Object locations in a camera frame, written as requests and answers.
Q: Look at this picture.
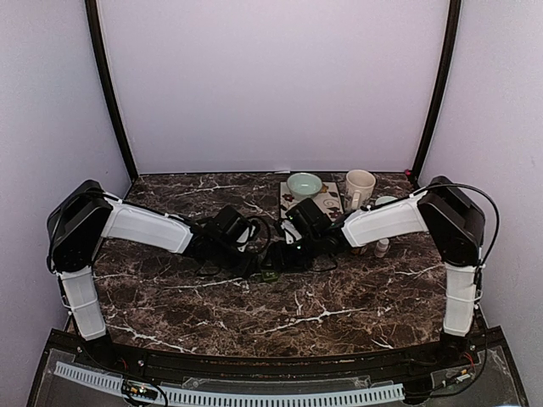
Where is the large grey-capped pill bottle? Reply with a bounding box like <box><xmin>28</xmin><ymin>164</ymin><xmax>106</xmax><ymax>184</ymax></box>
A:
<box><xmin>350</xmin><ymin>245</ymin><xmax>367</xmax><ymax>255</ymax></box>

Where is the white slotted cable duct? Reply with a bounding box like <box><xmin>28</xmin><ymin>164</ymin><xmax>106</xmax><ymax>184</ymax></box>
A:
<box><xmin>53</xmin><ymin>361</ymin><xmax>405</xmax><ymax>406</ymax></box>

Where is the celadon bowl on plate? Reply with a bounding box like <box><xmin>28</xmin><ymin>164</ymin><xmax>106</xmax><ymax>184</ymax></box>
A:
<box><xmin>286</xmin><ymin>172</ymin><xmax>322</xmax><ymax>201</ymax></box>

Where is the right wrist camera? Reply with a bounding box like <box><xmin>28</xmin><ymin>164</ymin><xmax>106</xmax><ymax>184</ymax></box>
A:
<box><xmin>281</xmin><ymin>198</ymin><xmax>332</xmax><ymax>244</ymax></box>

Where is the celadon bowl on table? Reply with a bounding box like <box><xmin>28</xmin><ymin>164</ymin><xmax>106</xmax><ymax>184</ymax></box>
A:
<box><xmin>375</xmin><ymin>196</ymin><xmax>397</xmax><ymax>206</ymax></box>

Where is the black frame post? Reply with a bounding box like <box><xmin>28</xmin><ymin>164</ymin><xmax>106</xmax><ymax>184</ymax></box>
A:
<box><xmin>411</xmin><ymin>0</ymin><xmax>462</xmax><ymax>183</ymax></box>
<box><xmin>84</xmin><ymin>0</ymin><xmax>139</xmax><ymax>182</ymax></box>

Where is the green weekly pill organizer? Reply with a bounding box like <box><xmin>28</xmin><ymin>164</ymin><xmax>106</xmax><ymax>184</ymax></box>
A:
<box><xmin>260</xmin><ymin>270</ymin><xmax>280</xmax><ymax>283</ymax></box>

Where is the right black frame post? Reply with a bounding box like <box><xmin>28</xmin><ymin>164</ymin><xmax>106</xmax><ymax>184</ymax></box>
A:
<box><xmin>411</xmin><ymin>0</ymin><xmax>462</xmax><ymax>183</ymax></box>

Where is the cream ceramic mug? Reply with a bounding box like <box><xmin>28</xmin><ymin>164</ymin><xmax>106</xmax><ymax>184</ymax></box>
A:
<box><xmin>344</xmin><ymin>170</ymin><xmax>377</xmax><ymax>212</ymax></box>

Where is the left black frame post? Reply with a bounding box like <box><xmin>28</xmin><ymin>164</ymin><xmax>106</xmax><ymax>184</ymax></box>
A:
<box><xmin>84</xmin><ymin>0</ymin><xmax>139</xmax><ymax>182</ymax></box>

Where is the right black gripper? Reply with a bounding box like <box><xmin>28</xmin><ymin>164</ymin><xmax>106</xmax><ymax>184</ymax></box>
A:
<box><xmin>261</xmin><ymin>231</ymin><xmax>322</xmax><ymax>272</ymax></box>

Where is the floral square ceramic plate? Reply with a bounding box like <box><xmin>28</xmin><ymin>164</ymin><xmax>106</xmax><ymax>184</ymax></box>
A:
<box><xmin>279</xmin><ymin>181</ymin><xmax>344</xmax><ymax>221</ymax></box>

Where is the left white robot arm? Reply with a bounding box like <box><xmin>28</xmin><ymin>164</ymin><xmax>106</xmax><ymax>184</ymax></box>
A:
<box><xmin>46</xmin><ymin>180</ymin><xmax>260</xmax><ymax>370</ymax></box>

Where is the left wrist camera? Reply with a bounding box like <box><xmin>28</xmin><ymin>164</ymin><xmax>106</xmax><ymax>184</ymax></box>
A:
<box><xmin>204</xmin><ymin>205</ymin><xmax>260</xmax><ymax>252</ymax></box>

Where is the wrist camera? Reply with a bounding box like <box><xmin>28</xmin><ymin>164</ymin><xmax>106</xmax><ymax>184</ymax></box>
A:
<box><xmin>204</xmin><ymin>205</ymin><xmax>260</xmax><ymax>252</ymax></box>
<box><xmin>281</xmin><ymin>198</ymin><xmax>332</xmax><ymax>244</ymax></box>

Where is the small white pill bottle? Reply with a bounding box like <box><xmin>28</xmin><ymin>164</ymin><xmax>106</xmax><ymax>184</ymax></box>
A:
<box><xmin>374</xmin><ymin>238</ymin><xmax>390</xmax><ymax>258</ymax></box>

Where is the black front rail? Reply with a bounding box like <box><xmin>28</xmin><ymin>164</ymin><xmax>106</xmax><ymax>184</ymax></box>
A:
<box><xmin>42</xmin><ymin>328</ymin><xmax>510</xmax><ymax>382</ymax></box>

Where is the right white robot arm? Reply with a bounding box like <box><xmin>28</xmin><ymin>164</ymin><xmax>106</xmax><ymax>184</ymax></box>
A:
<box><xmin>263</xmin><ymin>176</ymin><xmax>497</xmax><ymax>368</ymax></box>

